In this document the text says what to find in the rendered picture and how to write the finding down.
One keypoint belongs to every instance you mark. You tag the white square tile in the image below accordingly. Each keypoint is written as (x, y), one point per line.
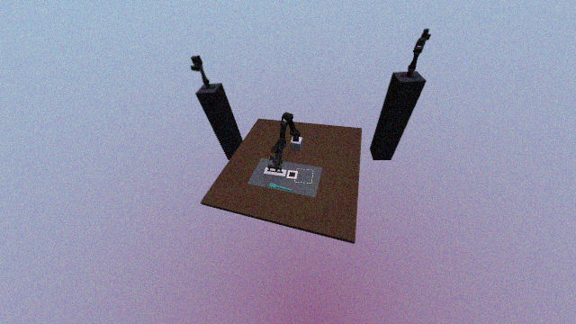
(292, 174)

